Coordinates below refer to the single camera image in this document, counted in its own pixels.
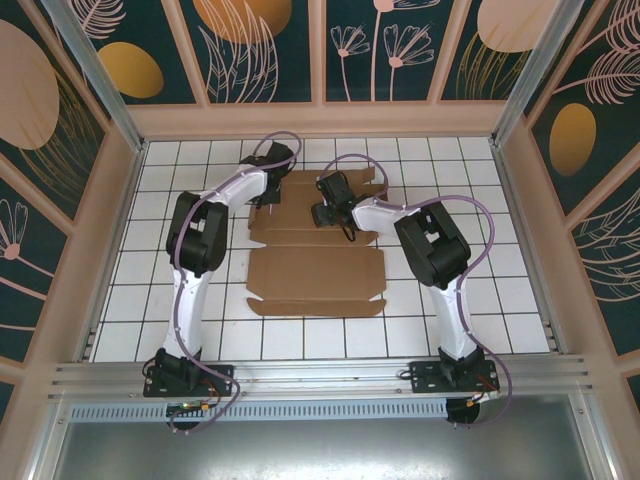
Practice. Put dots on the brown cardboard paper box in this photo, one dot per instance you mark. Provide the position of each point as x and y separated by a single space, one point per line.
315 270

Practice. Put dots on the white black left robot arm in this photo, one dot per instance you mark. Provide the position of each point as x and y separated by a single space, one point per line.
192 300

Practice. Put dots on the small green circuit board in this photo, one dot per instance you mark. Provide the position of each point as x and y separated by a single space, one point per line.
192 407

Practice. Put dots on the grey metal sheet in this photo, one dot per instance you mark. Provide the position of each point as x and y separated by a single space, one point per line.
300 455

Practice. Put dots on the aluminium mounting rail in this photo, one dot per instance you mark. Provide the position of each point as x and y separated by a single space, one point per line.
320 380

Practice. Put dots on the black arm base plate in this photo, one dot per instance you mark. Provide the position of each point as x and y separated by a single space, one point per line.
220 380
425 380

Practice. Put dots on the aluminium corner post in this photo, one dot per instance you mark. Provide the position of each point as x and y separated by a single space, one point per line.
539 75
94 75

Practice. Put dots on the aluminium side rail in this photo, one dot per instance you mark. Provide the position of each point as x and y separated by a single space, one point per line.
549 330
85 350

